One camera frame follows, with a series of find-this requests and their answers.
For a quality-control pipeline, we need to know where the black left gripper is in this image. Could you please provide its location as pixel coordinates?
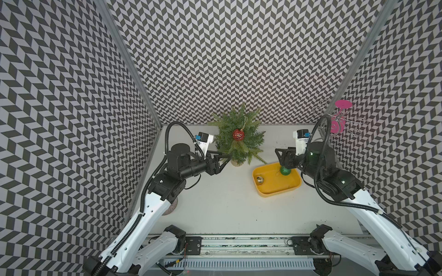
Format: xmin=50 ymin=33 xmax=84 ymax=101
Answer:
xmin=180 ymin=150 xmax=231 ymax=179

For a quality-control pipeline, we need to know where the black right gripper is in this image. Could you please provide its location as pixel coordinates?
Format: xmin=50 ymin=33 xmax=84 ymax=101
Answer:
xmin=274 ymin=146 xmax=322 ymax=182

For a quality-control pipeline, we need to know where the green glitter ball ornament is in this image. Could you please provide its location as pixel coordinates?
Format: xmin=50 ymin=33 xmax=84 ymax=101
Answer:
xmin=280 ymin=166 xmax=291 ymax=176

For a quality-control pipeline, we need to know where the gold shiny ball ornament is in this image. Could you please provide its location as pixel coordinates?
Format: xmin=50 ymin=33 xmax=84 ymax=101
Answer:
xmin=256 ymin=176 xmax=264 ymax=185

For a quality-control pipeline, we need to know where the small green christmas tree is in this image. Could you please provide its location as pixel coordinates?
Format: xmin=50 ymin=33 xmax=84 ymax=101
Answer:
xmin=208 ymin=104 xmax=266 ymax=167

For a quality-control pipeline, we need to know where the red faceted ball ornament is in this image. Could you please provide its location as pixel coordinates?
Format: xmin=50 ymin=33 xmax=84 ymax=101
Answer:
xmin=233 ymin=129 xmax=245 ymax=141

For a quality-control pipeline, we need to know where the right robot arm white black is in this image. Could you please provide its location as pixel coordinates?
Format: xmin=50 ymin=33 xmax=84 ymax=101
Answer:
xmin=275 ymin=141 xmax=442 ymax=276

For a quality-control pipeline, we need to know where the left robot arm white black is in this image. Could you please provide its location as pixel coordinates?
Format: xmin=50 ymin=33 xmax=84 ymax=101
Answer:
xmin=83 ymin=143 xmax=231 ymax=276

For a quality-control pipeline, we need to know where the yellow plastic tray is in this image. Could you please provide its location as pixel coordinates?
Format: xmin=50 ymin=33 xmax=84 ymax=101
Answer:
xmin=252 ymin=163 xmax=302 ymax=197

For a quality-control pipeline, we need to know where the pink patterned small plate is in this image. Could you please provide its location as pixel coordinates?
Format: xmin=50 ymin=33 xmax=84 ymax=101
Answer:
xmin=162 ymin=198 xmax=178 ymax=216

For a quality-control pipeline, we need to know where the pink plastic wine glass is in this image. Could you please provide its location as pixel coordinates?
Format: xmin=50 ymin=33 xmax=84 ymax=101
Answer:
xmin=330 ymin=100 xmax=353 ymax=135

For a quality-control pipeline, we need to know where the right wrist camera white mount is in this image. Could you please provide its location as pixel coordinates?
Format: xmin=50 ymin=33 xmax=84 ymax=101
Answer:
xmin=293 ymin=129 xmax=310 ymax=155

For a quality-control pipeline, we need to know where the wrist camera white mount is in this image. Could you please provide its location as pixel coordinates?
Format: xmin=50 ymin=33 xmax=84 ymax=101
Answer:
xmin=293 ymin=129 xmax=310 ymax=155
xmin=196 ymin=132 xmax=215 ymax=158

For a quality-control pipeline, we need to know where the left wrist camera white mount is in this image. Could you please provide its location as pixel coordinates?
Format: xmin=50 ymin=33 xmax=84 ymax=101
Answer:
xmin=196 ymin=132 xmax=215 ymax=158

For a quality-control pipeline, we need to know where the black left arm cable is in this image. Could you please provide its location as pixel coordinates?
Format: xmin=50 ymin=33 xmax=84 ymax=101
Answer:
xmin=164 ymin=121 xmax=206 ymax=163

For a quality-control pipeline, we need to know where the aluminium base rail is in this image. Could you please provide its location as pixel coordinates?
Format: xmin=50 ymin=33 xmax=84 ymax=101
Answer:
xmin=154 ymin=234 xmax=344 ymax=274

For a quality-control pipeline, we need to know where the right aluminium corner post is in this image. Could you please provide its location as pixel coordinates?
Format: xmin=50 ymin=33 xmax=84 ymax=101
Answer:
xmin=330 ymin=0 xmax=398 ymax=107

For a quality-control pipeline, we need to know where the aluminium corner post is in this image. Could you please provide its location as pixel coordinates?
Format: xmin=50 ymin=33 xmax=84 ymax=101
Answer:
xmin=330 ymin=0 xmax=398 ymax=107
xmin=94 ymin=0 xmax=162 ymax=128

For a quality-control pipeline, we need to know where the left aluminium corner post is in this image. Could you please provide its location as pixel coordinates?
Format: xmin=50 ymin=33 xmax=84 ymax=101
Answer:
xmin=94 ymin=0 xmax=162 ymax=128

